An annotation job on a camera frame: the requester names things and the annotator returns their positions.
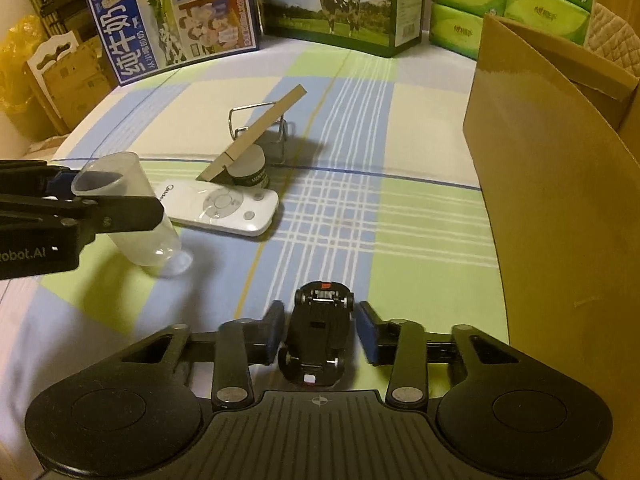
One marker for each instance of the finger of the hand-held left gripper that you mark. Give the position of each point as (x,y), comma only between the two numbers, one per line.
(125,215)
(62,182)

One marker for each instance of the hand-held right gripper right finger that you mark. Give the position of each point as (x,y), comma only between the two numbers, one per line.
(367,332)

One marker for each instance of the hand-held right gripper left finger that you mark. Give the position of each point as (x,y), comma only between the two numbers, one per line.
(274,330)

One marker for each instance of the black and red toy car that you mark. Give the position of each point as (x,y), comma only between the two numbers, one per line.
(317,330)

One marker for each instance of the clear plastic cup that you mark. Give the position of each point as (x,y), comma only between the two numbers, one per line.
(150,255)

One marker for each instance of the white remote control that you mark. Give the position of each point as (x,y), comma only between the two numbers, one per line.
(220,207)

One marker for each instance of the white round jar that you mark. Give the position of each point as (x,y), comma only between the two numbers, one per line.
(250,167)

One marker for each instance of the gold panel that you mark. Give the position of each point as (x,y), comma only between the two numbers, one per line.
(250,135)

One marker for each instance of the brown cardboard box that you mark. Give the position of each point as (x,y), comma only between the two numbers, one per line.
(540,185)

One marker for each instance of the flat cardboard sheet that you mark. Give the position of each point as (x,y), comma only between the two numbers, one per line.
(45,144)

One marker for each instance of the plaid bed sheet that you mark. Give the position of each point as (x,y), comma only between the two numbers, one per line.
(350,210)

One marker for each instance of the yellow plastic bag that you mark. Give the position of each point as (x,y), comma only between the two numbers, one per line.
(17,60)

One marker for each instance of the plain brown carton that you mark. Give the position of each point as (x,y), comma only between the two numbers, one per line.
(92,55)

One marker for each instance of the blue printed milk carton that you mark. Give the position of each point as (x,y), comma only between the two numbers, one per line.
(150,35)

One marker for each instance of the green cow print milk carton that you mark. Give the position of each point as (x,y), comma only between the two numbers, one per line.
(325,0)

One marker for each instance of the bundle of green tissue packs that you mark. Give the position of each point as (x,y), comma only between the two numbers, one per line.
(465,5)

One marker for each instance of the beige quilted cover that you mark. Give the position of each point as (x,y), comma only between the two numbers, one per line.
(625,55)

